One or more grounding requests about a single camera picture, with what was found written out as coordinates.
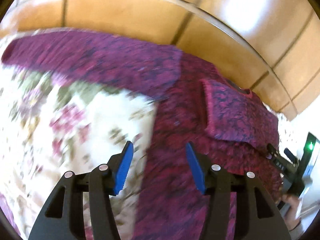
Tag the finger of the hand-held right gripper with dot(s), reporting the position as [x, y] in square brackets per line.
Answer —
[280, 163]
[290, 155]

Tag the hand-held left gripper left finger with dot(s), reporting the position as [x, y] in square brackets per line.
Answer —
[123, 167]

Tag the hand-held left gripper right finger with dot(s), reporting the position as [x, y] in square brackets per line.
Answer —
[196, 167]

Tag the wooden wardrobe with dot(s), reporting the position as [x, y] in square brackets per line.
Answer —
[150, 10]

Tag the dark red knitted sweater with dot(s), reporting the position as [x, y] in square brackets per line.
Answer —
[180, 105]

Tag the floral bedspread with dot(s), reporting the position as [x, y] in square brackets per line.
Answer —
[75, 120]

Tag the person's right hand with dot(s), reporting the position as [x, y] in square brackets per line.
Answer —
[292, 210]

